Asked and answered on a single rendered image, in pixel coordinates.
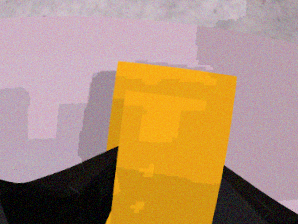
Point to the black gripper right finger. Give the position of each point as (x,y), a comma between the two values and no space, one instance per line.
(240,202)

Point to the pale pink panel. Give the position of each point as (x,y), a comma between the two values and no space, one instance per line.
(57,81)

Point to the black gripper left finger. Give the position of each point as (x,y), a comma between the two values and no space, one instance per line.
(81,194)

